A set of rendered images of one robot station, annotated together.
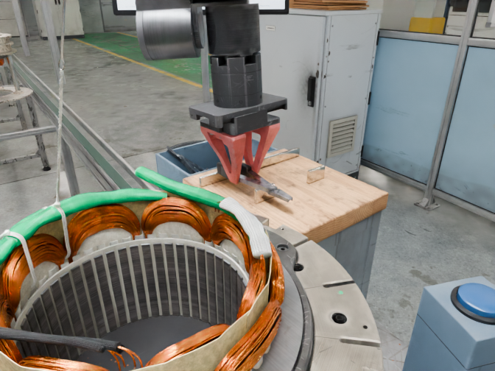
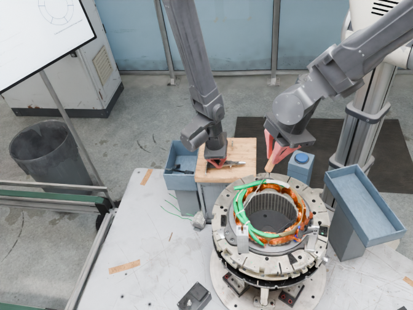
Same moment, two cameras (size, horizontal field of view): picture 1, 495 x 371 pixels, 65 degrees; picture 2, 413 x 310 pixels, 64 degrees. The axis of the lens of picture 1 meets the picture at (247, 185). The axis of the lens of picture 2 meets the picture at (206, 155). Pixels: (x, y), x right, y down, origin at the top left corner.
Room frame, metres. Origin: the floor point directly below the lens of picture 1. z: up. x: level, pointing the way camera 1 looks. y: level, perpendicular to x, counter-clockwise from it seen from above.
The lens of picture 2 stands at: (-0.09, 0.50, 1.89)
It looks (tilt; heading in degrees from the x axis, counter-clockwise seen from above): 46 degrees down; 320
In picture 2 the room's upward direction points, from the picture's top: 9 degrees counter-clockwise
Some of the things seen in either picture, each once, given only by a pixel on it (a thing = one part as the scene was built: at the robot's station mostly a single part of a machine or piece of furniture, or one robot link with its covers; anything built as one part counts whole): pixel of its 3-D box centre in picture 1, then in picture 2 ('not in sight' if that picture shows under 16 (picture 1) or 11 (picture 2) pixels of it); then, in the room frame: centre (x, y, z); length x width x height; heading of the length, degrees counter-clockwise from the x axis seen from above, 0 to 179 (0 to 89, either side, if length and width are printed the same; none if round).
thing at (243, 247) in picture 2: not in sight; (243, 240); (0.19, 0.19, 1.14); 0.03 x 0.03 x 0.09; 41
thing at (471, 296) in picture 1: (481, 299); (302, 157); (0.28, -0.22, 1.04); 0.04 x 0.04 x 0.01
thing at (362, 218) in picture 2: not in sight; (352, 224); (0.04, -0.17, 0.92); 0.25 x 0.11 x 0.28; 146
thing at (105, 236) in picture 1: (103, 237); not in sight; (0.27, 0.12, 1.12); 0.05 x 0.01 x 0.02; 131
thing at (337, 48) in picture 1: (295, 95); (45, 47); (2.92, -0.36, 0.60); 1.02 x 0.55 x 1.20; 35
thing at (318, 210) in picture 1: (281, 193); (227, 158); (0.46, -0.05, 1.05); 0.20 x 0.19 x 0.02; 38
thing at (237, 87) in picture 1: (237, 86); (214, 139); (0.45, 0.01, 1.20); 0.10 x 0.07 x 0.07; 128
